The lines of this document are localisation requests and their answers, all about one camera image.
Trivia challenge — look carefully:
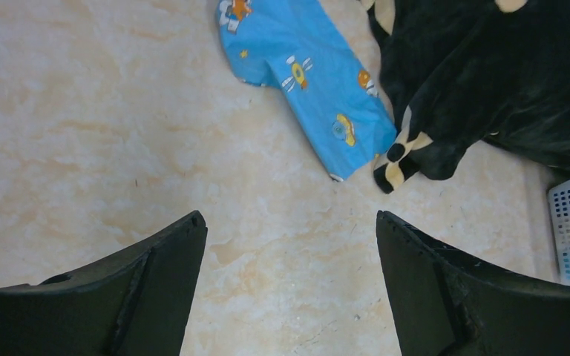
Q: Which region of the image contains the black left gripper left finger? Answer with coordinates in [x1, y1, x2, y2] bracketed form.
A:
[0, 211, 208, 355]

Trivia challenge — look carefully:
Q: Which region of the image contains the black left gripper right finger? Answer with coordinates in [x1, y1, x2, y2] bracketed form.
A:
[376, 211, 570, 355]

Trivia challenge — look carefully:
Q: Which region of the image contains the black floral plush blanket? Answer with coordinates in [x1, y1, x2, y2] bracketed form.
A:
[364, 1, 570, 194]

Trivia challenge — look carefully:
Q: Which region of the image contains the light blue printed towel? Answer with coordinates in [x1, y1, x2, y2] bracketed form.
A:
[216, 1, 397, 182]

